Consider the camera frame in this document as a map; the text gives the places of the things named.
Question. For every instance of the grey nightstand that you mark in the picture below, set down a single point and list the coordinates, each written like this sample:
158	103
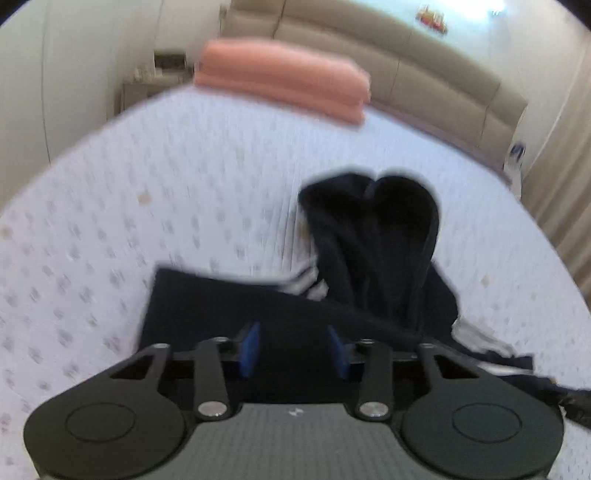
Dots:
138	90

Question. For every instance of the brown handbag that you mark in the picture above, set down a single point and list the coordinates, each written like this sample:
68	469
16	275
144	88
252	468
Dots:
170	61

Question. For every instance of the white shopping bag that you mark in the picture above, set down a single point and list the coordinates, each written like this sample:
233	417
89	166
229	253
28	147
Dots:
516	159

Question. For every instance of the beige padded headboard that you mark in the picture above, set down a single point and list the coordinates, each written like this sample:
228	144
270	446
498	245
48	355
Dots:
415	69

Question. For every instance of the folded pink blanket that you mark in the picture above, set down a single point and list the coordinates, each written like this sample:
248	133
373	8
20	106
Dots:
281	78

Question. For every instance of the bed with dotted sheet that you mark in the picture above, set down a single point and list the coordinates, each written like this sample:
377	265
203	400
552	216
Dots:
138	207

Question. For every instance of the white wardrobe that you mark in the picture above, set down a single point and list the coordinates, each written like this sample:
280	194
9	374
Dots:
78	83

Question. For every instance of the beige curtain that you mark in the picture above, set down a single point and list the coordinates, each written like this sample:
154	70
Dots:
563	184

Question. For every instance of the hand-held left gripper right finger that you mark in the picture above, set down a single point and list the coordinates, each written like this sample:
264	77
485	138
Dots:
338	351

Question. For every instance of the black garment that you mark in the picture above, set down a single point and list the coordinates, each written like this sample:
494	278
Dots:
369	240

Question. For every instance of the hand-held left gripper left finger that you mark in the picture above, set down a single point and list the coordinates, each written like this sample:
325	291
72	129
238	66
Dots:
250	348

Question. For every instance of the yellow red plush toy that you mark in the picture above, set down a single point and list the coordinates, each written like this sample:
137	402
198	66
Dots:
431	17

